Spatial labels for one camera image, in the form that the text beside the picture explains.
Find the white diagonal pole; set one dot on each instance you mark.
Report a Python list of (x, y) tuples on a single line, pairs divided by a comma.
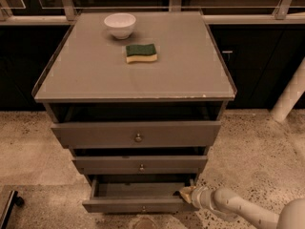
[(291, 94)]

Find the grey drawer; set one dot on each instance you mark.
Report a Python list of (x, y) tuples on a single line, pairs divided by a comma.
[(136, 198), (137, 165), (141, 134)]

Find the white ceramic bowl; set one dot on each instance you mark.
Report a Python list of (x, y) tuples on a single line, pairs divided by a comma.
[(120, 25)]

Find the grey bottom drawer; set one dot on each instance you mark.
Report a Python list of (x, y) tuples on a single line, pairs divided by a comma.
[(136, 198)]

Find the grey middle drawer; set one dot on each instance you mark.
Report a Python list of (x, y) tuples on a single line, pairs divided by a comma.
[(137, 165)]

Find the grey top drawer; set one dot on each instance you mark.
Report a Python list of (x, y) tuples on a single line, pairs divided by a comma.
[(141, 134)]

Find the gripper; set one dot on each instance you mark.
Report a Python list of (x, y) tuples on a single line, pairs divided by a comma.
[(196, 196)]

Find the black caster base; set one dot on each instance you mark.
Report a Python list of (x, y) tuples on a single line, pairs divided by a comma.
[(13, 200)]

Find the grey drawer cabinet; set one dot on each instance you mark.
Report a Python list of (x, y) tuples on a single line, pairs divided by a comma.
[(90, 80)]

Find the green yellow sponge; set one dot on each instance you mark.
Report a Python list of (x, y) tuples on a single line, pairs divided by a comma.
[(141, 53)]

